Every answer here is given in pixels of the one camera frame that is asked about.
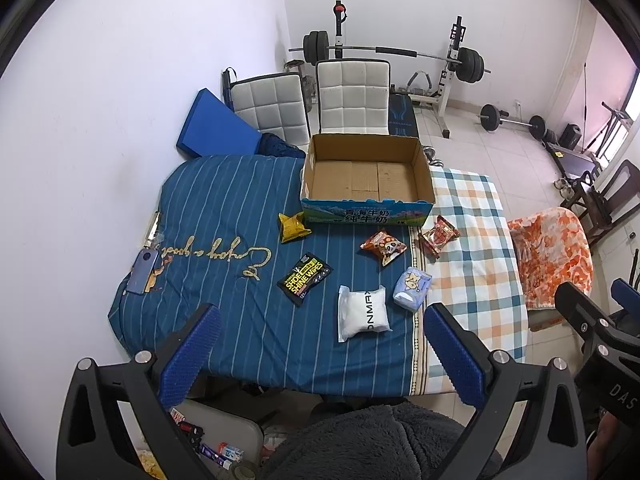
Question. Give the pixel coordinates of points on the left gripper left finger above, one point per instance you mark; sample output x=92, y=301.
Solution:
x=93, y=441

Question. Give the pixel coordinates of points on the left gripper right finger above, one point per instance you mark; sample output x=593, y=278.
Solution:
x=550, y=442

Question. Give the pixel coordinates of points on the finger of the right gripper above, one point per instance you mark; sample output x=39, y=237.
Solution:
x=589, y=321
x=626, y=296

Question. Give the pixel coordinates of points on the blue cartoon tissue pack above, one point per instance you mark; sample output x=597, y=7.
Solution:
x=411, y=289

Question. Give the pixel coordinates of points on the white wipes pack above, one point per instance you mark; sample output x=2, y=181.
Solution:
x=361, y=312

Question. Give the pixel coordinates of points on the orange panda snack bag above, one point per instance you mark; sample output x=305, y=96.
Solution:
x=385, y=246

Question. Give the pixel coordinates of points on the black shoe shine wipes pack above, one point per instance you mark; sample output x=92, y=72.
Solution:
x=309, y=271

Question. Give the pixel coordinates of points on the orange floral blanket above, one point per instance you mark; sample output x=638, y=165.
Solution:
x=551, y=248

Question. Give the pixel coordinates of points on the dark wooden chair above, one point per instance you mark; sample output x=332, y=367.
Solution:
x=609, y=208

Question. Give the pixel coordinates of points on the plaid bed sheet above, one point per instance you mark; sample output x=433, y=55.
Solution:
x=476, y=274

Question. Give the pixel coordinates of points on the dark fuzzy garment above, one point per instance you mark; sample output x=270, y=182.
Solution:
x=385, y=441

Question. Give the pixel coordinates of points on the red snack bag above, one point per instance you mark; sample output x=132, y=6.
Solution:
x=435, y=239

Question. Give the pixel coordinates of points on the blue smartphone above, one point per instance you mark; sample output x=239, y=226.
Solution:
x=141, y=271

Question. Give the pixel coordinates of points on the dumbbell bar on floor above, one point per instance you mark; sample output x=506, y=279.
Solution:
x=491, y=119

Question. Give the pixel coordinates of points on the white weight bench rack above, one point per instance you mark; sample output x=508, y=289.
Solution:
x=437, y=100

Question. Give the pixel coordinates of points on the black weight bench pad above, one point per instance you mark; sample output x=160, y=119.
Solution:
x=401, y=116

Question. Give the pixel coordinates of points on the open cardboard box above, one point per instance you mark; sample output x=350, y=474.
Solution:
x=366, y=179

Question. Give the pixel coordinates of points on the yellow snack packet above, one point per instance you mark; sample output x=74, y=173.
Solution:
x=292, y=227

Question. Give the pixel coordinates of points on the right white padded chair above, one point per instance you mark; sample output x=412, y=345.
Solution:
x=353, y=96

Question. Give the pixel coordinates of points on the white padded chair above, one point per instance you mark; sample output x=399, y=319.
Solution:
x=353, y=96
x=274, y=104

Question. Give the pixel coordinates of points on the blue foam mat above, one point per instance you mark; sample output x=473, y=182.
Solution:
x=211, y=128

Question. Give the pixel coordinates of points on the dark blue crumpled cloth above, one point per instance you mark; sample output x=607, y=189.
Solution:
x=271, y=145

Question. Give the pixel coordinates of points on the left white padded chair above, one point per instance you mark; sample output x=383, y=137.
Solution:
x=274, y=104

